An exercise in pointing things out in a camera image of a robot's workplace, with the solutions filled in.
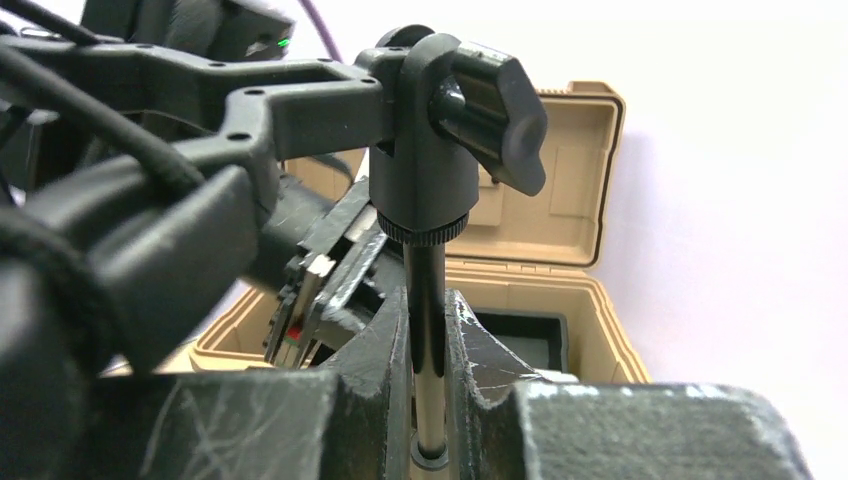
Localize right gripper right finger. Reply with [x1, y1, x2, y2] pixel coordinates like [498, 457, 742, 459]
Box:
[445, 290, 810, 479]

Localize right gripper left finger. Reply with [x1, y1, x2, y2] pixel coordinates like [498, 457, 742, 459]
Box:
[86, 292, 410, 479]

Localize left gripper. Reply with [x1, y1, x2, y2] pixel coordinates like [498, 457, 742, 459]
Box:
[261, 177, 402, 368]

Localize black tripod microphone stand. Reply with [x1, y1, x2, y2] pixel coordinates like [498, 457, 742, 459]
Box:
[1, 1, 547, 479]

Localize black toolbox tray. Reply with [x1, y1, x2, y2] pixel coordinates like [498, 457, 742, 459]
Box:
[474, 309, 570, 373]

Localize tan plastic toolbox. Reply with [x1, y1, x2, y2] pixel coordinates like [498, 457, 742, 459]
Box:
[190, 81, 650, 383]

